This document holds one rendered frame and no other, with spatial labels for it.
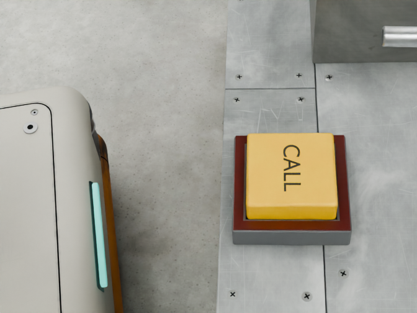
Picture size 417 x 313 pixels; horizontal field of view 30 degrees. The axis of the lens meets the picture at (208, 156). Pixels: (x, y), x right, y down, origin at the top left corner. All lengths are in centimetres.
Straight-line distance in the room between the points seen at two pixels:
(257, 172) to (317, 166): 4
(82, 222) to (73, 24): 75
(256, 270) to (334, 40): 19
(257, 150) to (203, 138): 105
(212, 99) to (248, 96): 103
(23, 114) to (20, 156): 9
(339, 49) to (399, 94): 6
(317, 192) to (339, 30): 15
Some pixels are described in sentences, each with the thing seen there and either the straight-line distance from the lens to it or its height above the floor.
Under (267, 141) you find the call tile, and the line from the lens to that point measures 54.
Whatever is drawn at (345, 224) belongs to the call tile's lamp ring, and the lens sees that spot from 53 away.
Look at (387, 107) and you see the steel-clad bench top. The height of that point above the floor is 80.
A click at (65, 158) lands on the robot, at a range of 126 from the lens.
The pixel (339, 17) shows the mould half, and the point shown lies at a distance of 60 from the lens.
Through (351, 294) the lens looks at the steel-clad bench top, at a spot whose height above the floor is 80.
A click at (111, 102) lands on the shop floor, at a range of 167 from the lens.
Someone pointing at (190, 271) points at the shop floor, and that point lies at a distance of 143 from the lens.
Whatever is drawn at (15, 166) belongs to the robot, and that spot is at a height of 28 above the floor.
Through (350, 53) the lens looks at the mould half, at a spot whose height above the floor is 81.
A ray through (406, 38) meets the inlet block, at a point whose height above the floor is 94.
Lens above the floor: 127
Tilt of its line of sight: 55 degrees down
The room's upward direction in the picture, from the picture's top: 7 degrees counter-clockwise
